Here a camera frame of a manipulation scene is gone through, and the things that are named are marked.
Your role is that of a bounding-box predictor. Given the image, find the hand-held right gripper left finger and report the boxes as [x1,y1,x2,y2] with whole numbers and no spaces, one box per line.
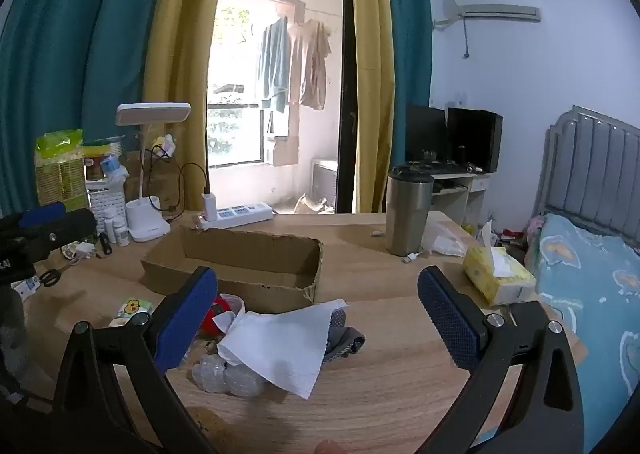
[52,266,221,454]

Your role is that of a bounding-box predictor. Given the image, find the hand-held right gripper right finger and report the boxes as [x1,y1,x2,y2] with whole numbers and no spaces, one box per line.
[417,265,586,454]

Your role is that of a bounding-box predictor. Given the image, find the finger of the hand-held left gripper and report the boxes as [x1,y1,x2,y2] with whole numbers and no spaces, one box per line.
[0,202,68,233]
[0,210,97,261]

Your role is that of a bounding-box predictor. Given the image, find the red plush ball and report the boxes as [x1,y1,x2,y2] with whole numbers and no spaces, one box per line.
[199,298,237,337]

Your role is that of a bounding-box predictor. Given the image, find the cartoon print tissue pack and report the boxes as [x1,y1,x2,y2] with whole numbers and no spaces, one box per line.
[111,298,153,329]

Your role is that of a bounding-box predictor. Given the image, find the clear bubble wrap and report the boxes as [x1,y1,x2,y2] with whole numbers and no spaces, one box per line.
[191,354,267,398]

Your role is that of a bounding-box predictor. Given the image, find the white plastic wrapping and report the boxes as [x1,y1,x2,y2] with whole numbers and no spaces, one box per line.
[216,299,348,400]

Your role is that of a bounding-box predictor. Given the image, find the grey cloth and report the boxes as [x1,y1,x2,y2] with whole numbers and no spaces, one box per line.
[322,309,367,365]

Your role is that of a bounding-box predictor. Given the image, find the green snack bag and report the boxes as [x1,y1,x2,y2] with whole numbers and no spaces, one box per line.
[34,129,87,209]

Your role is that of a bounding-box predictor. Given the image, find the white perforated basket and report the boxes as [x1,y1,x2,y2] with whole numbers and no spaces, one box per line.
[86,180,126,231]

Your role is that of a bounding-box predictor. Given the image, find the yellow tissue pack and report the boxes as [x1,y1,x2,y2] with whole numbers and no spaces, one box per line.
[462,221,537,307]

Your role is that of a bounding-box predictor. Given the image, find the round tin can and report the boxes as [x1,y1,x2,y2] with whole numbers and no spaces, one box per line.
[82,139,126,183]

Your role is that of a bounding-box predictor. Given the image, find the clear plastic bag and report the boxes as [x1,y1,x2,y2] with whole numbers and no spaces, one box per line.
[422,218,469,256]

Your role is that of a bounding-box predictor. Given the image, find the white desk lamp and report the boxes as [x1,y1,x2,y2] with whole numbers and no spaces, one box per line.
[116,102,192,243]

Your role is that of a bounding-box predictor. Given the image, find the closed brown cardboard box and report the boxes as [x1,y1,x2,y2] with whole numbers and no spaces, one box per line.
[122,150,184,215]

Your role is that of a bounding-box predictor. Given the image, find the stainless steel tumbler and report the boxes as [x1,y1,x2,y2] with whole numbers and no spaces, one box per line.
[385,165,435,257]

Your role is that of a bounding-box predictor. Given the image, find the white power strip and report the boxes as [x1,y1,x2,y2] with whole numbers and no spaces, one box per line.
[197,202,275,231]

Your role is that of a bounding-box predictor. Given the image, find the white computer desk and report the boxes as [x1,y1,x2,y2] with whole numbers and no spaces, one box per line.
[429,169,494,231]

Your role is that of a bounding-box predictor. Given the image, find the blue printed blanket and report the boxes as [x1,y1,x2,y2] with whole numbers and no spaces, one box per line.
[524,214,640,454]

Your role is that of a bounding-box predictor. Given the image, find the teal curtain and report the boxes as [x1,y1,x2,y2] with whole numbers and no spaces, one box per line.
[382,0,434,185]
[0,0,182,215]

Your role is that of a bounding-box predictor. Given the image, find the white appliance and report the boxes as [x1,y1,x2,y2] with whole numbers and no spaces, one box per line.
[310,159,339,203]

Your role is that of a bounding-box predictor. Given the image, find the grey padded headboard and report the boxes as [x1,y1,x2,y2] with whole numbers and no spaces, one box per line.
[531,104,640,251]

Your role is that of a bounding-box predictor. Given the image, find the yellow curtain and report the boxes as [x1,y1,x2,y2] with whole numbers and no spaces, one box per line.
[350,0,397,213]
[142,0,236,213]

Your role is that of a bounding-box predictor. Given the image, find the hanging blue towel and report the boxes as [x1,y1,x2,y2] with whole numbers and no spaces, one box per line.
[257,18,292,113]

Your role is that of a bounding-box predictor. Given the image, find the hanging beige shirt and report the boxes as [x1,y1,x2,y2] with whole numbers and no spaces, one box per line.
[288,18,332,111]

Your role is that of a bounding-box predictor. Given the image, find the white air conditioner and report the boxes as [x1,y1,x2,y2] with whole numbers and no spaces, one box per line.
[432,0,543,30]

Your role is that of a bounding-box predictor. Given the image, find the black cable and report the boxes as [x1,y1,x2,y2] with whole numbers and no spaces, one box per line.
[144,144,209,222]

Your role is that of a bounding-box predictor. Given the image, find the black door frame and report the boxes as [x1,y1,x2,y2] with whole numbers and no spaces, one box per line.
[335,0,359,213]

